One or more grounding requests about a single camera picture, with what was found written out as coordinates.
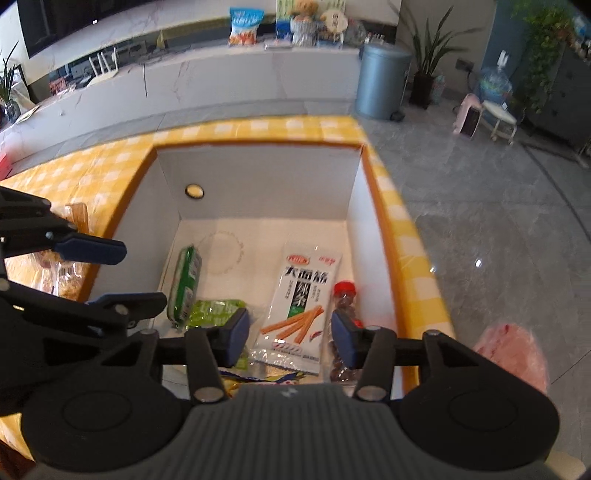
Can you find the white hand fan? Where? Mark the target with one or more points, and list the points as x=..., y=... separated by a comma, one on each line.
x=355, y=32

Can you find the green snack packet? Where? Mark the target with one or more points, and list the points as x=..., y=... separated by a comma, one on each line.
x=210, y=311

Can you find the pink plastic bag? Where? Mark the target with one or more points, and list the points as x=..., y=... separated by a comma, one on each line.
x=517, y=355

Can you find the white marble TV console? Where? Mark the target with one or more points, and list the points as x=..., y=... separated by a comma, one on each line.
x=207, y=78

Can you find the clear mixed snack pack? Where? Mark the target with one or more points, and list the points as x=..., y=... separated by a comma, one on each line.
x=57, y=279

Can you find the plant in glass vase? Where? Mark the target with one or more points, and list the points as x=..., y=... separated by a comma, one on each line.
x=11, y=110

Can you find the pink space heater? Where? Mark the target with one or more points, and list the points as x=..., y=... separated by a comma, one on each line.
x=468, y=117

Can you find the black flat television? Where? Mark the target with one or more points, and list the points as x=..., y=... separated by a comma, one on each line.
x=69, y=18

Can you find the grey cabinet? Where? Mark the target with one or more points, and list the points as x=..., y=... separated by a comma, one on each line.
x=568, y=92

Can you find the trailing vine plant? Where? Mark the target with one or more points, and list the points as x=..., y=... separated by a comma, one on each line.
x=540, y=46

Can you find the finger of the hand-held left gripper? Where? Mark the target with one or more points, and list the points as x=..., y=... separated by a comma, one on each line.
x=92, y=249
x=134, y=307

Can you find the teddy bear bouquet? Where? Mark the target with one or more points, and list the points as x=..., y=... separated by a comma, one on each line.
x=304, y=11

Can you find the pink box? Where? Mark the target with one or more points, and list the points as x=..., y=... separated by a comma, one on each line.
x=2, y=165

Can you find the yellow snack packet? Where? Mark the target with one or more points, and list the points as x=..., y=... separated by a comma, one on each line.
x=272, y=379

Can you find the grey trash can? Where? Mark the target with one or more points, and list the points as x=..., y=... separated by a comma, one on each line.
x=381, y=83

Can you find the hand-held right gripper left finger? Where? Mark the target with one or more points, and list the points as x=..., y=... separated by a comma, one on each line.
x=238, y=332

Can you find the small blue box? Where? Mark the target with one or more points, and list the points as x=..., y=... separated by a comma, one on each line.
x=284, y=31

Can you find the round white sign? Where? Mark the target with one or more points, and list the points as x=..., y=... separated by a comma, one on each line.
x=333, y=23

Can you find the white stick snack packet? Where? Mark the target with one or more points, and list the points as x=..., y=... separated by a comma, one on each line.
x=300, y=295

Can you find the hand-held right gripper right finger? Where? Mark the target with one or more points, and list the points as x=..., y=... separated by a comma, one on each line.
x=344, y=337

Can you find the white round stool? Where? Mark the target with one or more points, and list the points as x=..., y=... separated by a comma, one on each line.
x=498, y=110

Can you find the green card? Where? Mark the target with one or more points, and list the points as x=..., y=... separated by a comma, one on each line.
x=282, y=9

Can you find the orange cardboard box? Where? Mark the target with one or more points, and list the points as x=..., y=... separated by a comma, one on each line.
x=258, y=184

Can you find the blue water jug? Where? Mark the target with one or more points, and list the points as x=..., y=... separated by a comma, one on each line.
x=496, y=85

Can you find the flat white device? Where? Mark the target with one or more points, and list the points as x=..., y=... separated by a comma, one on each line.
x=277, y=44

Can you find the potted plant in black pot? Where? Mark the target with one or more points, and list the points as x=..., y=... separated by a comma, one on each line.
x=422, y=90

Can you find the wall socket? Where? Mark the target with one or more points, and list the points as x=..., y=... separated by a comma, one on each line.
x=464, y=65

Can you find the green sausage snack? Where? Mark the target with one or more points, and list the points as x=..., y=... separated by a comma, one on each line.
x=184, y=281

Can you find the white router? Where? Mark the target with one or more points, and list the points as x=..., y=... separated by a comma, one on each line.
x=105, y=76

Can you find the bottles on cabinet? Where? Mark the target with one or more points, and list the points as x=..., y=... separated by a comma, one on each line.
x=581, y=32

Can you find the blue white snack bag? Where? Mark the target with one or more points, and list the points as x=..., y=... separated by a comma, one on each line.
x=244, y=27

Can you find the small red-capped bottle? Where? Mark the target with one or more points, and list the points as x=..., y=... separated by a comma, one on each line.
x=345, y=295

